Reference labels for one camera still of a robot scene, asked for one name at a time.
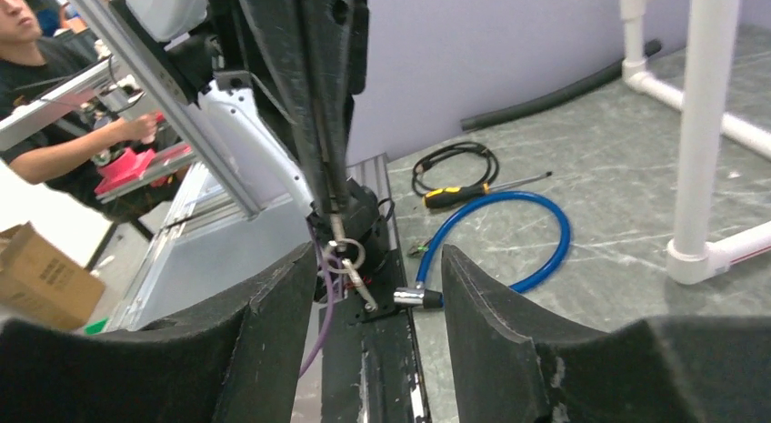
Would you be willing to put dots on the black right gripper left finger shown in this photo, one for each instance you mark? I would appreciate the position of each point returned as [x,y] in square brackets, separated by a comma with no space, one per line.
[233,357]

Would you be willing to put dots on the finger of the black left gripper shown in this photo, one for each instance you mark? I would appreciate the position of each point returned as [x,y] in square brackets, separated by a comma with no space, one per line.
[278,27]
[337,37]

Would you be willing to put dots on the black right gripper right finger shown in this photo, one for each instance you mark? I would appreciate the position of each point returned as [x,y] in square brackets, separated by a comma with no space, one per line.
[514,361]

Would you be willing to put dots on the silver key pair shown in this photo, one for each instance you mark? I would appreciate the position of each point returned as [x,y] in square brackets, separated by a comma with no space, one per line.
[350,255]

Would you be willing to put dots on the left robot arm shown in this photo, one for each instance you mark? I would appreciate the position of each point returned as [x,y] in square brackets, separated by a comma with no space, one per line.
[207,44]

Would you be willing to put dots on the black foam tube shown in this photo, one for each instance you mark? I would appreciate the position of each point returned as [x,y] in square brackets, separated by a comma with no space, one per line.
[543,103]

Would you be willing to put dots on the yellow black screwdriver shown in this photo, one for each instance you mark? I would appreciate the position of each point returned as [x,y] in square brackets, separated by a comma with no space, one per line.
[455,195]

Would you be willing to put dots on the cardboard box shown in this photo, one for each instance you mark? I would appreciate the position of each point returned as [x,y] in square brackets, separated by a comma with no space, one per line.
[41,282]

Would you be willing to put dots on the red object on desk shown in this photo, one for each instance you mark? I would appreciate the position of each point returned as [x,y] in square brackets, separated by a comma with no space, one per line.
[130,171]

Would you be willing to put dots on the person in black shirt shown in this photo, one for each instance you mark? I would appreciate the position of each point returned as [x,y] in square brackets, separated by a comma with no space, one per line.
[62,155]

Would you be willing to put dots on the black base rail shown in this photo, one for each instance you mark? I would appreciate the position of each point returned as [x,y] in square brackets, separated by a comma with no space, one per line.
[370,367]

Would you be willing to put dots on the aluminium frame rail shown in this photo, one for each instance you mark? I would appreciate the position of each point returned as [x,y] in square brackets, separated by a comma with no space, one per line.
[186,118]

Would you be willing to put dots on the white pvc pipe frame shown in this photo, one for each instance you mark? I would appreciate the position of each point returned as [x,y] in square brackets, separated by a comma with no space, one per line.
[710,47]

